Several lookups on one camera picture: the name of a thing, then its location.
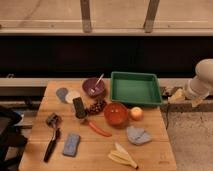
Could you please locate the white spoon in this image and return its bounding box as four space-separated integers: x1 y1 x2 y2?
90 74 104 93

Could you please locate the black chair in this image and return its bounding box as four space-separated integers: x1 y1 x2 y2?
0 106 27 171

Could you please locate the white round coaster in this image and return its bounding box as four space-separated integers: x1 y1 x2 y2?
65 90 80 104

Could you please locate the green plastic tray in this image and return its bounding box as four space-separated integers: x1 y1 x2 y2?
110 71 163 107

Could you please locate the purple bowl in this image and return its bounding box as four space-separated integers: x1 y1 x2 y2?
82 77 105 98

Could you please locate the blue sponge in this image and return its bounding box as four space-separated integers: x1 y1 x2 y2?
63 133 81 157

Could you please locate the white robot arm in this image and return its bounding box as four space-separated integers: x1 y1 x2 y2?
168 59 213 102

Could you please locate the black handled dish brush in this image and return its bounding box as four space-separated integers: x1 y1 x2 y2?
43 113 62 162

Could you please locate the black rectangular block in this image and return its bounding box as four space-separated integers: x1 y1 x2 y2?
73 97 86 119

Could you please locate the dark grape bunch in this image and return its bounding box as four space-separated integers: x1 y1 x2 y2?
86 99 106 115

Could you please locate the orange red bowl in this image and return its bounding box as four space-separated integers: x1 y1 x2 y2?
104 102 128 127

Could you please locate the grey blue crumpled cloth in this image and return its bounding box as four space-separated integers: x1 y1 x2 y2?
126 126 152 145

